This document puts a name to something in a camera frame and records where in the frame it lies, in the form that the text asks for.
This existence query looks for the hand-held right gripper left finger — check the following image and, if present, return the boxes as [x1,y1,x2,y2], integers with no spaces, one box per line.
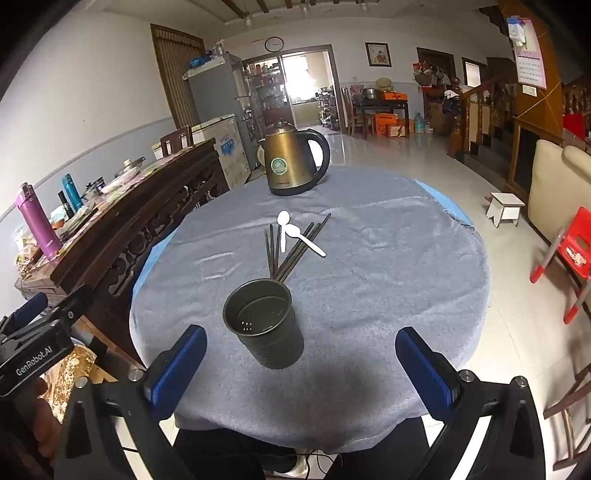
[55,324,208,480]

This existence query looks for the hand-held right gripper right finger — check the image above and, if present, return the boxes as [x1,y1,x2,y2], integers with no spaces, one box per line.
[394,326,561,480]

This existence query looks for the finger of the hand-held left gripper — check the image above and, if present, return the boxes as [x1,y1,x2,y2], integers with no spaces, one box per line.
[45,285,96,325]
[0,292,49,334]

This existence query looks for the dark green metal utensil holder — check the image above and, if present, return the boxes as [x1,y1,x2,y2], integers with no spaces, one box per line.
[222,278,305,370]

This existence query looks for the pile of dark chopsticks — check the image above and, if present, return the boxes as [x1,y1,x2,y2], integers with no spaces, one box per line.
[264,213,332,283]

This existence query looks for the white plastic spoon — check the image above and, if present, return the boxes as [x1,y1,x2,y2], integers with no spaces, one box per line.
[276,210,291,254]
[283,223,328,258]

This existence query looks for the person's left hand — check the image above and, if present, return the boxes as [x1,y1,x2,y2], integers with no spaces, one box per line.
[18,376,64,463]

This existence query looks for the gold patterned cushion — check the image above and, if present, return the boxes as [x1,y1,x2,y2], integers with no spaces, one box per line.
[48,346,100,423]

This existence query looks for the purple thermos bottle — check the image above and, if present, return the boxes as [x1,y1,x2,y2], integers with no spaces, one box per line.
[15,183,63,261]

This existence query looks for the person's dark pants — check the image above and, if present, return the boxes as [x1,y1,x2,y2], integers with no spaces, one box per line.
[173,413,444,480]

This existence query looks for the grey tablecloth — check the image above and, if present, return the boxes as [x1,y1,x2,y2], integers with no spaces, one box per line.
[129,165,491,450]

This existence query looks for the carved wooden sideboard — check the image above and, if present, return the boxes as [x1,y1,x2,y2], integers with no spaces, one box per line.
[14,138,232,370]

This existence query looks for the teal thermos bottle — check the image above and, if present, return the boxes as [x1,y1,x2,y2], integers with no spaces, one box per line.
[62,174,84,213]

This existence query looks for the glass pot lid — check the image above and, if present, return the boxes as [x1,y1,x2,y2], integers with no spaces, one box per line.
[113,157,147,178]

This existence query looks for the brown wooden chair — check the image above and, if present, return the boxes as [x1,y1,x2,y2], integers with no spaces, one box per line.
[542,360,591,472]

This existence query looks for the blue table cover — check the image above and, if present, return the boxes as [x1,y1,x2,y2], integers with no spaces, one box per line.
[139,179,476,296]

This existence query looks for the small white stool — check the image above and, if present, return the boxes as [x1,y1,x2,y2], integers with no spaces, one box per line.
[485,192,526,228]

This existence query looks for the red plastic chair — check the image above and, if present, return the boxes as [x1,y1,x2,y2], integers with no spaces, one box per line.
[530,208,591,324]

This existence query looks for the dark wooden chair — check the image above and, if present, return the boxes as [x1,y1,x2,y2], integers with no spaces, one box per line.
[159,126,195,158]

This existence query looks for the white chest freezer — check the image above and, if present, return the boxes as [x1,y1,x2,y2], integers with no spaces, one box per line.
[152,114,252,190]

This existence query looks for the beige sofa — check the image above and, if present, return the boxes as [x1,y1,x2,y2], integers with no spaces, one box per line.
[526,138,591,250]

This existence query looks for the gold electric kettle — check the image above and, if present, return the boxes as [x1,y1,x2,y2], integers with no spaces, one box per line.
[256,119,332,197]

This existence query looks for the grey refrigerator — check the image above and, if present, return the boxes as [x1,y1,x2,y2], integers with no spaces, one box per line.
[185,53,252,134]

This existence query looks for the brown wooden door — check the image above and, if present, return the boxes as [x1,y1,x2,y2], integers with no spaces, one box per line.
[150,24,206,134]

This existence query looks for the wooden dining chair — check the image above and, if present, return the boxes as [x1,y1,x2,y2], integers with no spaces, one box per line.
[342,88,375,137]

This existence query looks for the wooden stair railing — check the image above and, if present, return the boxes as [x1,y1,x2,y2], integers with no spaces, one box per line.
[445,76,518,162]

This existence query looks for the dark wooden side table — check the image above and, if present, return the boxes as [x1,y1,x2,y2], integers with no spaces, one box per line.
[353,90,411,139]

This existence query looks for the glass door shelf cabinet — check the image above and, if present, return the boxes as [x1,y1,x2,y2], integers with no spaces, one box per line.
[245,60,293,131]

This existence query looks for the framed wall picture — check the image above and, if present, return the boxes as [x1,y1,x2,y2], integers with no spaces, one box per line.
[365,42,392,69]

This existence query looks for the wall calendar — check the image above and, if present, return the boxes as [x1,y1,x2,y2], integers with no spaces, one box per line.
[505,17,548,90]

